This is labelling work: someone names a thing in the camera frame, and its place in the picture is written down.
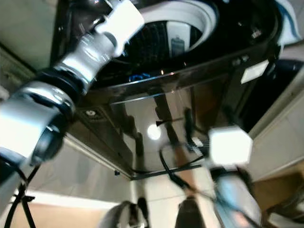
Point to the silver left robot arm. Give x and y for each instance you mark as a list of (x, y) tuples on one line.
[(23, 126)]

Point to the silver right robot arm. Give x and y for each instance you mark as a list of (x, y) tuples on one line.
[(235, 197)]

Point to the black top-load washing machine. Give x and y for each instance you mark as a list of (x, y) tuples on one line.
[(194, 85)]

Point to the grey right robot leg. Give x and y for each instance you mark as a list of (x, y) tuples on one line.
[(191, 214)]

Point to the grey robot leg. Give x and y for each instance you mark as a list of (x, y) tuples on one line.
[(191, 214), (123, 214)]

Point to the white washer label sticker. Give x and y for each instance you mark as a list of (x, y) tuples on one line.
[(254, 71)]

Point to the grey left robot leg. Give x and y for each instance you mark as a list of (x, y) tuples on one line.
[(123, 214)]

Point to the round metal floor drain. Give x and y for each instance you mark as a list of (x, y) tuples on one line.
[(90, 113)]

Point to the blue and white cloth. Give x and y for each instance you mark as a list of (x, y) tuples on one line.
[(290, 21)]

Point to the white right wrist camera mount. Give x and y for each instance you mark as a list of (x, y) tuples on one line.
[(230, 145)]

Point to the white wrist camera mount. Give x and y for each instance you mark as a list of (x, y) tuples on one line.
[(230, 145), (121, 21)]

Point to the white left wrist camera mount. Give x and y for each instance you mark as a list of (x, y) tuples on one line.
[(121, 21)]

